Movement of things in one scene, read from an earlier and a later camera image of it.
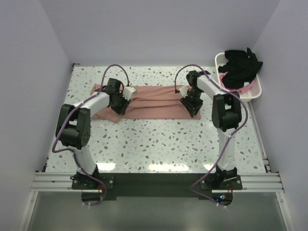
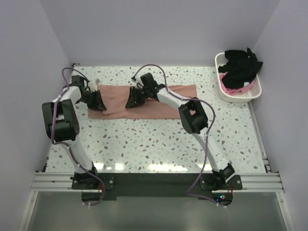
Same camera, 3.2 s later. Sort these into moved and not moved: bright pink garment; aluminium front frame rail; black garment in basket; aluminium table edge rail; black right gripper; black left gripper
Moved: black right gripper; black left gripper
Not moved: aluminium table edge rail; aluminium front frame rail; black garment in basket; bright pink garment
